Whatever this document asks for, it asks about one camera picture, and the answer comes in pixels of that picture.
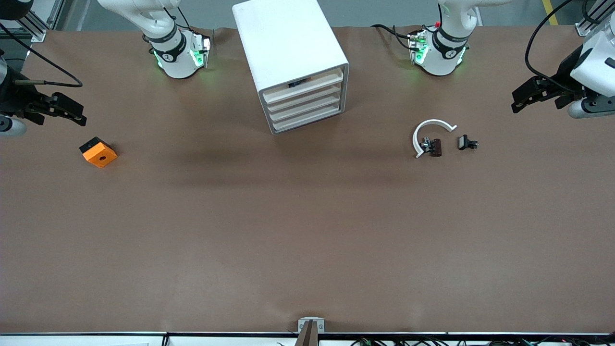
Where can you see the aluminium frame profile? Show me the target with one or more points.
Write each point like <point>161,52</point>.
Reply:
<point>582,31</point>
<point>38,31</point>

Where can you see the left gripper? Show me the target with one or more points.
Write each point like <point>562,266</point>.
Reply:
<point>563,76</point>

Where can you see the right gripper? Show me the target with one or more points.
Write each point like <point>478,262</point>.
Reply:
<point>14,100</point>

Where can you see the small black part in drawer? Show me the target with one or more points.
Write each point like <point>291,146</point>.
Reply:
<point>298,83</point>

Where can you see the white curved plastic piece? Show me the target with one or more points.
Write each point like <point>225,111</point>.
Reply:
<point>432,122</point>

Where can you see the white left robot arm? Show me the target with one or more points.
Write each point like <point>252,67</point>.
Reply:
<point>447,53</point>

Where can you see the grey metal edge bracket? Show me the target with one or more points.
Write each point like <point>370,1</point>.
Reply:
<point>321,327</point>

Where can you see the small black switch component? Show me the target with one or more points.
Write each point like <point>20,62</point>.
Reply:
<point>465,142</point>

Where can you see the orange and black button box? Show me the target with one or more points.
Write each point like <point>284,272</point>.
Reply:
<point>98,154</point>

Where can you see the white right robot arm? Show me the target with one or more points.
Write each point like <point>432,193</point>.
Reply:
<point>168,53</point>

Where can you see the dark brown switch component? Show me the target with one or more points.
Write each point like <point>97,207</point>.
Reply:
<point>435,147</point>

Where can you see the brown table mat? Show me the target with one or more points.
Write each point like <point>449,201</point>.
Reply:
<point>307,240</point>

